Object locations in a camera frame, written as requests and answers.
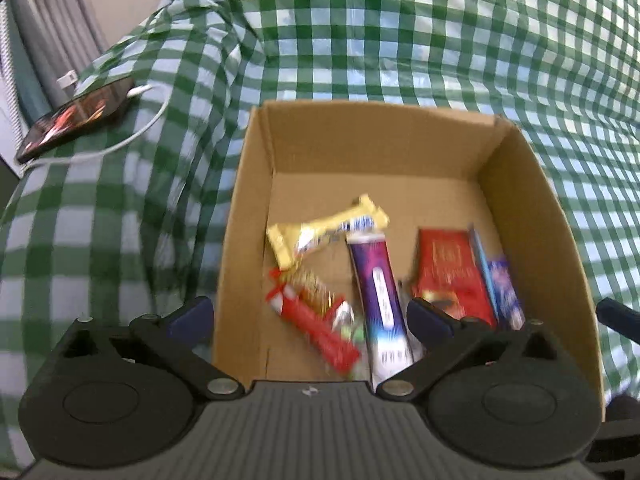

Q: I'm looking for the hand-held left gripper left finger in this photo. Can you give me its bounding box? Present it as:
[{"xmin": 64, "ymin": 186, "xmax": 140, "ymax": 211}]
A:
[{"xmin": 47, "ymin": 296, "xmax": 246, "ymax": 401}]

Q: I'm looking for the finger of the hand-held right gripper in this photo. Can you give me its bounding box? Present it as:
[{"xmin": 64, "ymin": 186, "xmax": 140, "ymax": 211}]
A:
[
  {"xmin": 585, "ymin": 394, "xmax": 640, "ymax": 467},
  {"xmin": 597, "ymin": 297, "xmax": 640, "ymax": 338}
]

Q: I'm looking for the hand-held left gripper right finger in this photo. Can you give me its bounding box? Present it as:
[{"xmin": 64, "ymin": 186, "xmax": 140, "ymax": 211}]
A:
[{"xmin": 375, "ymin": 297, "xmax": 581, "ymax": 401}]

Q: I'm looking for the long purple white snack bar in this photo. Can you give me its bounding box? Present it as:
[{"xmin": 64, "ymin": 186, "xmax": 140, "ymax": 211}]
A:
[{"xmin": 346, "ymin": 232, "xmax": 416, "ymax": 393}]

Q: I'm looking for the large red patterned snack packet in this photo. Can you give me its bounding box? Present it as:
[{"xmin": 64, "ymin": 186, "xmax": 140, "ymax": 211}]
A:
[{"xmin": 411, "ymin": 228, "xmax": 498, "ymax": 328}]

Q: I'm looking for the light blue snack packet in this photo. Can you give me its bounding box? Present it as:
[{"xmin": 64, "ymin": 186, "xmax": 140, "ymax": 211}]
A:
[{"xmin": 467, "ymin": 225, "xmax": 501, "ymax": 321}]

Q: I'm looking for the blue candy wrapper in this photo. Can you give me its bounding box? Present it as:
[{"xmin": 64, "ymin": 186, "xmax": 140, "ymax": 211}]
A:
[{"xmin": 487, "ymin": 259, "xmax": 526, "ymax": 331}]

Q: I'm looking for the thin red white snack bar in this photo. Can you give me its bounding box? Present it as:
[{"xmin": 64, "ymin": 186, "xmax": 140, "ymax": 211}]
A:
[{"xmin": 267, "ymin": 280, "xmax": 362, "ymax": 375}]

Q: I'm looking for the gold brown snack bar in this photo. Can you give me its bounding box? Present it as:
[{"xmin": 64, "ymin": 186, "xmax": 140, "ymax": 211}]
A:
[{"xmin": 287, "ymin": 267, "xmax": 336, "ymax": 318}]

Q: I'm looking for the yellow snack bar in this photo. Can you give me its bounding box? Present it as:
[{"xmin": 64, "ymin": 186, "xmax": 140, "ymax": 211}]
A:
[{"xmin": 266, "ymin": 195, "xmax": 390, "ymax": 268}]

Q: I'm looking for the cardboard box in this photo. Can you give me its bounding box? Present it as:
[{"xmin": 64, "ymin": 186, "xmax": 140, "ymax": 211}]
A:
[{"xmin": 212, "ymin": 100, "xmax": 606, "ymax": 396}]

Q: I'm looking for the black smartphone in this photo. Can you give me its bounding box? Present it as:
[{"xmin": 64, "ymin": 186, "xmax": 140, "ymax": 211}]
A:
[{"xmin": 16, "ymin": 79, "xmax": 135, "ymax": 165}]

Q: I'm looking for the green checkered cloth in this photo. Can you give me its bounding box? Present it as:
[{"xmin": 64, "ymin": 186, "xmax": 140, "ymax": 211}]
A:
[{"xmin": 0, "ymin": 0, "xmax": 640, "ymax": 471}]

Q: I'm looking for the grey curtain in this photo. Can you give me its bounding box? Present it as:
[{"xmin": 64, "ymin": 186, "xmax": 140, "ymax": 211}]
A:
[{"xmin": 0, "ymin": 0, "xmax": 108, "ymax": 126}]

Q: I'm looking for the white charging cable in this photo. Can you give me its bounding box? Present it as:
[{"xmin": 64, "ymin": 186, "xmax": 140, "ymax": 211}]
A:
[{"xmin": 25, "ymin": 85, "xmax": 171, "ymax": 167}]

